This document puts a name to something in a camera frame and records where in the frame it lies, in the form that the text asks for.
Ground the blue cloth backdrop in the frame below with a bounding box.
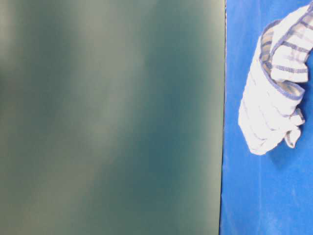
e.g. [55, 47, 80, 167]
[220, 0, 313, 235]

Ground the white blue striped towel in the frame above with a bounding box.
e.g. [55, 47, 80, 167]
[238, 4, 313, 155]

